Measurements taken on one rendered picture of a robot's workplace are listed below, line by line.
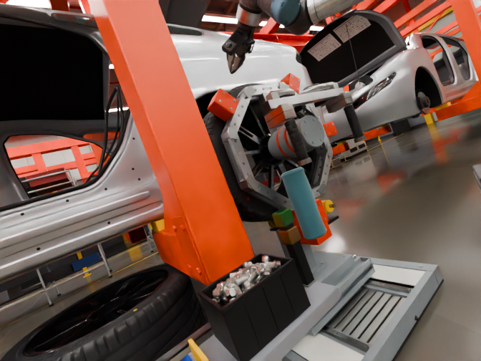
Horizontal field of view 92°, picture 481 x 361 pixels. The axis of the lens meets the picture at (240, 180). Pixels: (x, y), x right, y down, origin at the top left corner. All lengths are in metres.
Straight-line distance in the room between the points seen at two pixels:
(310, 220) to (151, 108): 0.63
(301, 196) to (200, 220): 0.38
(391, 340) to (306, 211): 0.54
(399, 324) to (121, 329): 0.95
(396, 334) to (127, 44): 1.29
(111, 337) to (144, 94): 0.69
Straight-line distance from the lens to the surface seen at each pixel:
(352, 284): 1.29
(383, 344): 1.08
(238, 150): 0.88
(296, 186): 0.85
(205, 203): 0.68
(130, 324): 0.87
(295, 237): 0.64
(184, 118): 0.72
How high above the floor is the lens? 0.78
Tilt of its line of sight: 1 degrees down
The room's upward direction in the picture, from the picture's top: 21 degrees counter-clockwise
